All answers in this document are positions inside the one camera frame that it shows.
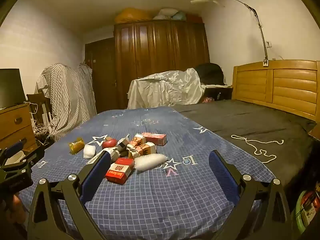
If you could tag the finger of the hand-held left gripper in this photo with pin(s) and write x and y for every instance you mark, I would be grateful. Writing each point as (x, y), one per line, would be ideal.
(27, 161)
(12, 147)

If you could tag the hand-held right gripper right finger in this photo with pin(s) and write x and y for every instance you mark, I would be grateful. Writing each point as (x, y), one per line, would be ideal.
(222, 175)

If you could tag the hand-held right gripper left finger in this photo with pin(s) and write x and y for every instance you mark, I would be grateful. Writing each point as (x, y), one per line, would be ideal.
(96, 173)

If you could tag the white blue-print plastic packet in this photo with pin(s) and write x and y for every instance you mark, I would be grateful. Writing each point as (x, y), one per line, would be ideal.
(96, 156)

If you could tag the orange white paper cup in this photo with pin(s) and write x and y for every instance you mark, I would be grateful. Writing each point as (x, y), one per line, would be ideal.
(148, 148)
(139, 139)
(133, 149)

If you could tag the person's left hand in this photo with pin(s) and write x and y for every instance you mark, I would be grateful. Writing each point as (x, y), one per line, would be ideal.
(16, 207)

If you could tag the wooden dresser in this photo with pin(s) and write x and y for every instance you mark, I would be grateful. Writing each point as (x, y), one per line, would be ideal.
(15, 127)

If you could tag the red cigarette box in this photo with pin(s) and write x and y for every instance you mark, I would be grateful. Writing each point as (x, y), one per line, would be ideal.
(126, 162)
(118, 173)

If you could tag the white plastic wrap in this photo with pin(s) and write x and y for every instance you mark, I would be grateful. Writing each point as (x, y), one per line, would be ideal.
(89, 151)

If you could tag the red round object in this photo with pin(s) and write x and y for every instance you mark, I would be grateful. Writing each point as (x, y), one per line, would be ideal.
(108, 143)

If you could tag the yellow packet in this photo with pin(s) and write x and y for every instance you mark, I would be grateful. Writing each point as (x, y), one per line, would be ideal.
(76, 145)

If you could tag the white router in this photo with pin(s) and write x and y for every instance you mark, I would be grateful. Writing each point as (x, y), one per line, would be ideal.
(47, 120)

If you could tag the white bubble wrap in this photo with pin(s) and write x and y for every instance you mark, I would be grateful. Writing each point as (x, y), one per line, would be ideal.
(150, 162)

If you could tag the black bed sheet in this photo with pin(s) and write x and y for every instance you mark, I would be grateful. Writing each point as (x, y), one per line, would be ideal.
(240, 120)

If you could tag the black television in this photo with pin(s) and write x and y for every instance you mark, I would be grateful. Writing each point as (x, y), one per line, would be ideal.
(11, 87)

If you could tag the blue checked bed sheet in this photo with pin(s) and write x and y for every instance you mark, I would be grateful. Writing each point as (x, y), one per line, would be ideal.
(160, 200)

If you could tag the long red box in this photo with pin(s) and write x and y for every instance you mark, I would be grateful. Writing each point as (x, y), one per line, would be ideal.
(155, 138)

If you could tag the grey striped cloth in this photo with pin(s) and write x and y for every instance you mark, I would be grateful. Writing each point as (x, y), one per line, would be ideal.
(67, 97)

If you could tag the dark bedside desk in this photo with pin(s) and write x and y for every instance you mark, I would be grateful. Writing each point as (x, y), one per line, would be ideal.
(220, 92)

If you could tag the green plastic basket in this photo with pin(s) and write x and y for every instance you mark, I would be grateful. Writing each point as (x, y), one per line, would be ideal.
(300, 212)

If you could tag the dark wooden door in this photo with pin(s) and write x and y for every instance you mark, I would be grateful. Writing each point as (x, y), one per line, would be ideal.
(101, 75)

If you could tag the black bag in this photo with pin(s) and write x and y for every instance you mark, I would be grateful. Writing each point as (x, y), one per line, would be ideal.
(210, 73)

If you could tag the white shiny plastic sheet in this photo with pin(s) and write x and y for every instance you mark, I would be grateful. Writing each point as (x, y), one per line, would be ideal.
(162, 90)

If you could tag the wooden bed headboard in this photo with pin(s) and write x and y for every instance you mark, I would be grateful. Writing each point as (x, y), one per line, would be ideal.
(287, 85)

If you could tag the brown wooden wardrobe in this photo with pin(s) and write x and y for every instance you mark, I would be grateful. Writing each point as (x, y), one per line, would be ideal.
(160, 62)

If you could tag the orange storage bag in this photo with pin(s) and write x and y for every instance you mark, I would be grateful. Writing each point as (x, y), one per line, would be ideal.
(132, 15)

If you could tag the white storage bag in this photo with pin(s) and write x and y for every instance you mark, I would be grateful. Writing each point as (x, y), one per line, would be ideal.
(168, 15)

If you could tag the wall socket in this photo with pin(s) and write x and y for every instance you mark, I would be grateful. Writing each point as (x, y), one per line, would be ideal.
(268, 44)

